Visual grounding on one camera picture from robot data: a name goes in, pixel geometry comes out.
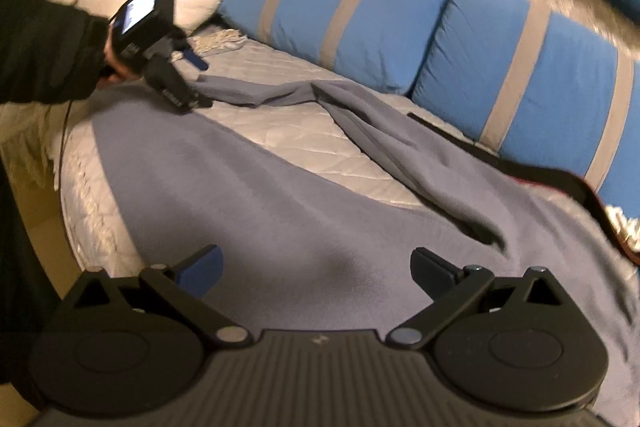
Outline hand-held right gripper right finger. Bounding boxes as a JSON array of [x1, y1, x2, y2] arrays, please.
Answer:
[[387, 248, 568, 350]]

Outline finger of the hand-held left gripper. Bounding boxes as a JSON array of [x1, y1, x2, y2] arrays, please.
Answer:
[[189, 88, 215, 112], [175, 43, 209, 71]]

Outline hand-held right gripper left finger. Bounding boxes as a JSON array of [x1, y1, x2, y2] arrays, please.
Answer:
[[72, 244, 249, 348]]

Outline grey-blue sweatpants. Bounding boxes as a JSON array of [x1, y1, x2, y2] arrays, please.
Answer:
[[92, 74, 640, 427]]

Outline person's left forearm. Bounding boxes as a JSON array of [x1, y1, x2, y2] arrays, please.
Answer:
[[0, 0, 113, 105]]

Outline person's left hand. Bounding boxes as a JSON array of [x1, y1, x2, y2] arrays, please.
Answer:
[[101, 39, 146, 84]]

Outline cream fringed throw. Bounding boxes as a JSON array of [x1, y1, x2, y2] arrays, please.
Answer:
[[186, 28, 249, 56]]

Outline grey quilted bed cover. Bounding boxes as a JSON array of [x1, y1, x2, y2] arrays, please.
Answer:
[[50, 39, 640, 268]]

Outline blue grey-striped pillow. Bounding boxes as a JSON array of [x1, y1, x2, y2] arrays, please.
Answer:
[[218, 0, 453, 96], [411, 0, 640, 220]]

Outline white patterned cloth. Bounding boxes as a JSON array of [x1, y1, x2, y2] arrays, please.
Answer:
[[604, 206, 640, 254]]

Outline thin black cable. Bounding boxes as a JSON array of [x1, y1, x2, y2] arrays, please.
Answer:
[[59, 101, 70, 190]]

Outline black strap with red edge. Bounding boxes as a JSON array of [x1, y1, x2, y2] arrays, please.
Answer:
[[407, 111, 640, 265]]

